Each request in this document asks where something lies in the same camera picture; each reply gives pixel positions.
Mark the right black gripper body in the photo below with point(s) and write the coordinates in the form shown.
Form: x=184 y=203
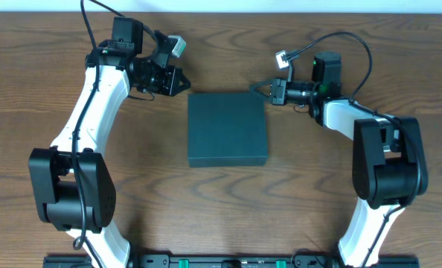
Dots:
x=277 y=91

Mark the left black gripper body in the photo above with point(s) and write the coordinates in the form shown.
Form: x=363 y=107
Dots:
x=173 y=81

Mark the dark green box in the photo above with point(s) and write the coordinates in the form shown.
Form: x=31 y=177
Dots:
x=226 y=130

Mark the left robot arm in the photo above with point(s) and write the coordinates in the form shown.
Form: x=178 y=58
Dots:
x=72 y=187

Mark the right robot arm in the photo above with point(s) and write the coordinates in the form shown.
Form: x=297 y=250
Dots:
x=387 y=165

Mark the black mounting rail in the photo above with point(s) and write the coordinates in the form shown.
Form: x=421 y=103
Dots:
x=165 y=261

